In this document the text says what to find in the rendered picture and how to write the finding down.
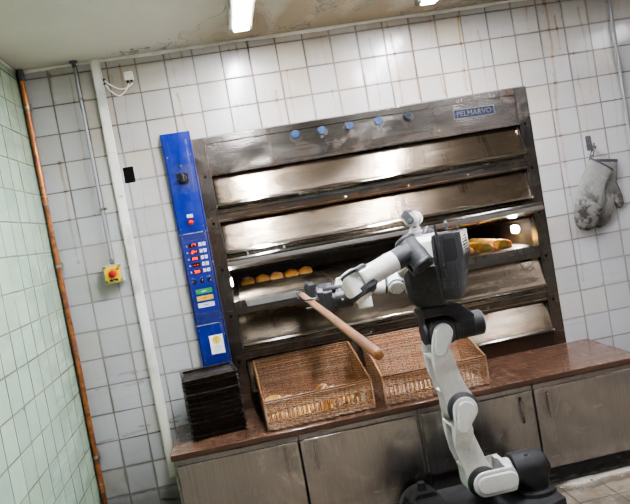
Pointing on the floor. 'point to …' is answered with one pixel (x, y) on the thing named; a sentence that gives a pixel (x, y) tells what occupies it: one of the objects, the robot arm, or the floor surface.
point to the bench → (433, 435)
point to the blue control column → (173, 147)
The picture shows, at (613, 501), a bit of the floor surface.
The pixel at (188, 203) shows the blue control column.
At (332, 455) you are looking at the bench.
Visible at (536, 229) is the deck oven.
